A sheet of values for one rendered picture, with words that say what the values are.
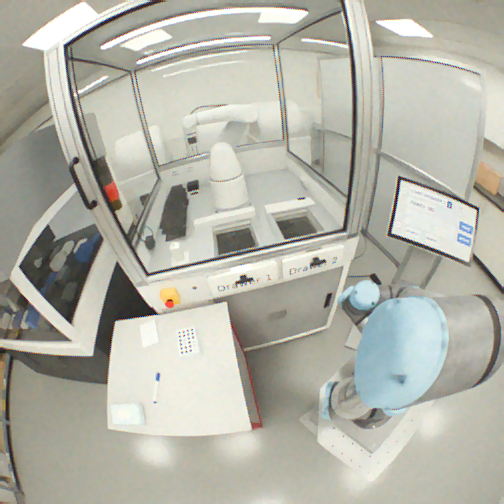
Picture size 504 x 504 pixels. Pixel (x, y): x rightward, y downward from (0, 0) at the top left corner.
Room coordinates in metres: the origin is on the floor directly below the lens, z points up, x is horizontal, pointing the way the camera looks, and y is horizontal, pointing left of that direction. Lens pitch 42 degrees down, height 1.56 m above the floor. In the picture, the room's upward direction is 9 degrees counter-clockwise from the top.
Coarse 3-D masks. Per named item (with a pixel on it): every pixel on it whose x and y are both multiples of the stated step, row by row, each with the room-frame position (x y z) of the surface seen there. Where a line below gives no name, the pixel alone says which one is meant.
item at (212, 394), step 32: (128, 320) 0.52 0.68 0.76; (160, 320) 0.51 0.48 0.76; (192, 320) 0.50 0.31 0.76; (224, 320) 0.48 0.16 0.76; (128, 352) 0.34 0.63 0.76; (160, 352) 0.34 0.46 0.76; (224, 352) 0.33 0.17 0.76; (128, 384) 0.18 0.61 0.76; (160, 384) 0.19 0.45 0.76; (192, 384) 0.20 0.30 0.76; (224, 384) 0.19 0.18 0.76; (160, 416) 0.05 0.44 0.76; (192, 416) 0.06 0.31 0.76; (224, 416) 0.06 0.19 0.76; (256, 416) 0.08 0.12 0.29
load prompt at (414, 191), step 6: (414, 186) 0.69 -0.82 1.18; (408, 192) 0.69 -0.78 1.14; (414, 192) 0.68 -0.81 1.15; (420, 192) 0.66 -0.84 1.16; (426, 192) 0.65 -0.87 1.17; (420, 198) 0.64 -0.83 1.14; (426, 198) 0.63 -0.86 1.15; (432, 198) 0.61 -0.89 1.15; (438, 198) 0.60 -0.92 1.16; (444, 198) 0.58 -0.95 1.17; (438, 204) 0.58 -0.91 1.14; (444, 204) 0.56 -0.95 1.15; (450, 204) 0.55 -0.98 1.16; (456, 204) 0.53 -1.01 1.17; (450, 210) 0.53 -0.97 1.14; (456, 210) 0.51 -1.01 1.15
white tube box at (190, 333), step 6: (180, 330) 0.43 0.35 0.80; (186, 330) 0.43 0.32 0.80; (192, 330) 0.43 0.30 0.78; (180, 336) 0.41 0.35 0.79; (186, 336) 0.40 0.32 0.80; (192, 336) 0.40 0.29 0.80; (180, 342) 0.37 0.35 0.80; (186, 342) 0.37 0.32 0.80; (192, 342) 0.37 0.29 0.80; (198, 342) 0.38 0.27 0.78; (180, 348) 0.35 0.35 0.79; (186, 348) 0.35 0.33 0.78; (192, 348) 0.34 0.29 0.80; (198, 348) 0.34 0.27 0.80; (180, 354) 0.32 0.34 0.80; (186, 354) 0.31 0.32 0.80; (192, 354) 0.32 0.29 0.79; (198, 354) 0.32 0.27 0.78
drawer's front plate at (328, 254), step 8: (328, 248) 0.64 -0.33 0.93; (336, 248) 0.63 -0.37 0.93; (296, 256) 0.62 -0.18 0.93; (304, 256) 0.62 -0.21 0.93; (312, 256) 0.62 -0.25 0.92; (320, 256) 0.62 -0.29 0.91; (328, 256) 0.63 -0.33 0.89; (336, 256) 0.63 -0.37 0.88; (288, 264) 0.61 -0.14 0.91; (296, 264) 0.61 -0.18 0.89; (304, 264) 0.61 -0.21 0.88; (328, 264) 0.63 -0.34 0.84; (336, 264) 0.63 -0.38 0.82; (288, 272) 0.61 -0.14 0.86; (296, 272) 0.61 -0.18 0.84; (304, 272) 0.61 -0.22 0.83
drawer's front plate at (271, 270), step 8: (264, 264) 0.61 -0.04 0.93; (272, 264) 0.60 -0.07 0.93; (232, 272) 0.59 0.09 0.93; (240, 272) 0.59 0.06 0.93; (248, 272) 0.59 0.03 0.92; (256, 272) 0.60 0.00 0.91; (264, 272) 0.60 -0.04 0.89; (272, 272) 0.60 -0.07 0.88; (208, 280) 0.58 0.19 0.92; (216, 280) 0.58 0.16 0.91; (224, 280) 0.58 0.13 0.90; (232, 280) 0.59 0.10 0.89; (256, 280) 0.59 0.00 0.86; (264, 280) 0.60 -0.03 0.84; (272, 280) 0.60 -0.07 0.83; (216, 288) 0.58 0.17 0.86; (232, 288) 0.58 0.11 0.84; (240, 288) 0.59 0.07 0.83
